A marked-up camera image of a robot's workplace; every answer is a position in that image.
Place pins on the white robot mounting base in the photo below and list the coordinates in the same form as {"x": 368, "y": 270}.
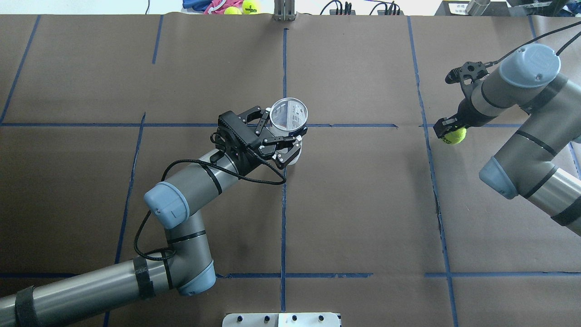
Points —
{"x": 283, "y": 319}

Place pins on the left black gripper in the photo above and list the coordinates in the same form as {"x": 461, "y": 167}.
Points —
{"x": 245, "y": 160}

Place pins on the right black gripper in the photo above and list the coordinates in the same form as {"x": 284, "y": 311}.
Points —
{"x": 463, "y": 110}

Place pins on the clear tennis ball can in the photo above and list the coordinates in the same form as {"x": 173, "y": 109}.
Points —
{"x": 288, "y": 117}

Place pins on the grey metal post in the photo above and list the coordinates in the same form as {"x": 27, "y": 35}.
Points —
{"x": 284, "y": 10}

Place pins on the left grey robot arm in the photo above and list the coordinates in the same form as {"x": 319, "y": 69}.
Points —
{"x": 171, "y": 247}

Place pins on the pink cloth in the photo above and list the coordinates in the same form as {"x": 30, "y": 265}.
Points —
{"x": 217, "y": 7}

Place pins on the spare tennis ball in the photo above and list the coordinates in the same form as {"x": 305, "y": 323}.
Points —
{"x": 251, "y": 7}
{"x": 232, "y": 10}

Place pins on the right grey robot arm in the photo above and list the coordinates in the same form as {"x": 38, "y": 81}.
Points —
{"x": 530, "y": 78}

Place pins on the yellow tennis ball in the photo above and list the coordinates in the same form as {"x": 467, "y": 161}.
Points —
{"x": 455, "y": 137}

